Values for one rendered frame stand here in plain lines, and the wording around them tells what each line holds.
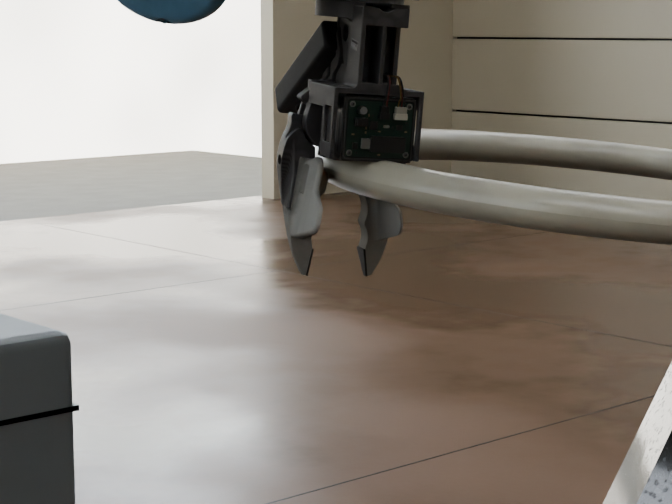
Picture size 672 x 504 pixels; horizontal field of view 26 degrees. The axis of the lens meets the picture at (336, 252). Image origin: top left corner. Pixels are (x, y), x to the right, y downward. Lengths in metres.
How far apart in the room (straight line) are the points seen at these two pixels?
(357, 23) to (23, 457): 0.40
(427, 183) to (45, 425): 0.34
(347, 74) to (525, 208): 0.18
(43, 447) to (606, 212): 0.45
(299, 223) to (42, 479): 0.27
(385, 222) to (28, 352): 0.29
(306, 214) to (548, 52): 8.53
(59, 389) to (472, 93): 9.02
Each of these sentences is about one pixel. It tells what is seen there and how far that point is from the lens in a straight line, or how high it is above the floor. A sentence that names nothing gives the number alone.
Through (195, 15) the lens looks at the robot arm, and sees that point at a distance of 1.00.
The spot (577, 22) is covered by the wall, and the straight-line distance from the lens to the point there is 9.46.
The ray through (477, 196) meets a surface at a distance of 1.01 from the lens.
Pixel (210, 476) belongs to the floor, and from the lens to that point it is 3.57.
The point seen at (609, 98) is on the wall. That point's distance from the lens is 9.31.
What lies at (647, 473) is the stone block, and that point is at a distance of 1.36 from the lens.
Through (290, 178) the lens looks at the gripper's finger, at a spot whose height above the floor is 0.96.
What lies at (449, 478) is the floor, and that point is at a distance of 3.55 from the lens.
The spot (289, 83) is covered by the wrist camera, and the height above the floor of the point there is 1.03.
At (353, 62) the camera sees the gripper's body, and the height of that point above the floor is 1.05.
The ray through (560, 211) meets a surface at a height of 0.95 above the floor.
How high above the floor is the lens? 1.08
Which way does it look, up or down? 9 degrees down
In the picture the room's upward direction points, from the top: straight up
